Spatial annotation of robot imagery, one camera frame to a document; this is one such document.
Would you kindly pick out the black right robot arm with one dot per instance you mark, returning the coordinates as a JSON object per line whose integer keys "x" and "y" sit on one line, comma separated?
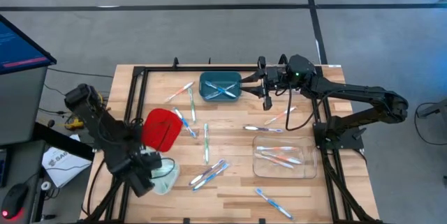
{"x": 349, "y": 91}

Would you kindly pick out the green toothbrush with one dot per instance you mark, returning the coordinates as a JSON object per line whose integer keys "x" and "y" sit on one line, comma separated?
{"x": 192, "y": 105}
{"x": 206, "y": 143}

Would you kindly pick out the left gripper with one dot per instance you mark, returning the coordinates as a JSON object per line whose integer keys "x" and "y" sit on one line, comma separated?
{"x": 152, "y": 161}

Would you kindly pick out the white tape roll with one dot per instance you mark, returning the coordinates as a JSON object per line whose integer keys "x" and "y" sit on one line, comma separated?
{"x": 46, "y": 185}

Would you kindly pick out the white printed paper sheet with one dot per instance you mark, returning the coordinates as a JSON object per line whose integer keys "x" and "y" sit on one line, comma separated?
{"x": 66, "y": 166}

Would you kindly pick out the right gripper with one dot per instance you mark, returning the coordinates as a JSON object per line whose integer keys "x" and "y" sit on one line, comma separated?
{"x": 276, "y": 77}

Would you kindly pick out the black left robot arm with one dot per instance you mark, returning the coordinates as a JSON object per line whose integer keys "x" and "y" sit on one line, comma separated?
{"x": 111, "y": 140}

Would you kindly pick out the blue toothbrush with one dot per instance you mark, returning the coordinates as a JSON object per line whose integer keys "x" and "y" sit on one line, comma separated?
{"x": 274, "y": 203}
{"x": 216, "y": 93}
{"x": 211, "y": 177}
{"x": 185, "y": 123}
{"x": 227, "y": 91}

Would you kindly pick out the blue screen monitor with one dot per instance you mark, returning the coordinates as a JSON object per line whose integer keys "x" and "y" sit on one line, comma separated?
{"x": 17, "y": 49}

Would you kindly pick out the black stand leg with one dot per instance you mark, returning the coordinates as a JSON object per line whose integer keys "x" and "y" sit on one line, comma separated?
{"x": 436, "y": 109}

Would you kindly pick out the red plastic bin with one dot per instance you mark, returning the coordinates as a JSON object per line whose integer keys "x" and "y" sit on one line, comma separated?
{"x": 164, "y": 130}

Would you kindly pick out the clear plastic bin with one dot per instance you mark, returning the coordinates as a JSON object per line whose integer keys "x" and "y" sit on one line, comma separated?
{"x": 279, "y": 91}
{"x": 307, "y": 171}

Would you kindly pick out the teal plastic bin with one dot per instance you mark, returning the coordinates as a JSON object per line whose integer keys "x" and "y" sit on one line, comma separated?
{"x": 206, "y": 95}

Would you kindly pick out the black computer mouse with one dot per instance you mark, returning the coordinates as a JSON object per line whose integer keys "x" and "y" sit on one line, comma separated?
{"x": 14, "y": 199}

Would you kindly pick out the white plastic bin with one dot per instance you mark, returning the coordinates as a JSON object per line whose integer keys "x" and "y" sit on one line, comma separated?
{"x": 169, "y": 182}

